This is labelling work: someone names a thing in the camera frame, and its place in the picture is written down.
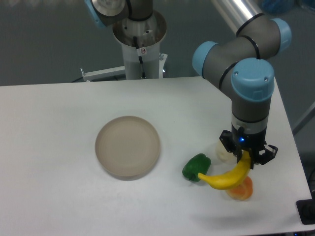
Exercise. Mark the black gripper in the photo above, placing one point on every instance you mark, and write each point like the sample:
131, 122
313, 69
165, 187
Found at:
260, 153

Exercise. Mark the yellow banana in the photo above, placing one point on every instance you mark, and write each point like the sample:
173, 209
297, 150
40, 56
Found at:
232, 178

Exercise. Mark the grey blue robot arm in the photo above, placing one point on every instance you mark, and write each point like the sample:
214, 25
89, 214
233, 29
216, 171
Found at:
239, 68

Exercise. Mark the beige round plate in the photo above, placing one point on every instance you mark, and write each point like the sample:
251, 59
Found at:
127, 147

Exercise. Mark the white garlic bulb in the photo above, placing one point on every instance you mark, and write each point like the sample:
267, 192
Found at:
223, 155

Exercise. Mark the orange bread roll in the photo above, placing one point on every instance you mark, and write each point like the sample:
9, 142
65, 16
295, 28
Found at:
243, 191

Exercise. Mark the green bell pepper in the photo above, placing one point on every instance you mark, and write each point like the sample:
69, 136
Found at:
198, 164

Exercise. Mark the grey metal table leg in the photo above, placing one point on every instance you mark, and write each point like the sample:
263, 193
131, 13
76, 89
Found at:
304, 119

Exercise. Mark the black device at table edge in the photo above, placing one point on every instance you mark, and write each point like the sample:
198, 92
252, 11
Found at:
306, 210

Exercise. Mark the blue plastic bag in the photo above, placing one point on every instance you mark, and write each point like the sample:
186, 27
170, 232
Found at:
276, 7

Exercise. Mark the white metal bracket frame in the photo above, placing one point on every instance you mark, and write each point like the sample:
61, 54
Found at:
103, 75

